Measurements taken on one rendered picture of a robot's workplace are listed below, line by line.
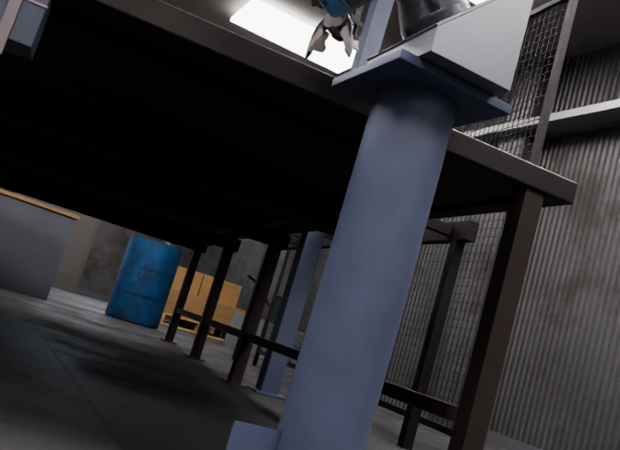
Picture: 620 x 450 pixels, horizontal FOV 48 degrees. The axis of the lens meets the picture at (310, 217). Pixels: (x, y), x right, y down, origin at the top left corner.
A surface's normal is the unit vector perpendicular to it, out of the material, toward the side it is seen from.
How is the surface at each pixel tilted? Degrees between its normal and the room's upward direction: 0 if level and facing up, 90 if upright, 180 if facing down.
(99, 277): 90
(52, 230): 90
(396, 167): 90
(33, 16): 90
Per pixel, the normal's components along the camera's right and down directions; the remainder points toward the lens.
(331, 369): -0.22, -0.23
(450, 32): 0.40, -0.04
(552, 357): -0.86, -0.32
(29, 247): 0.61, 0.04
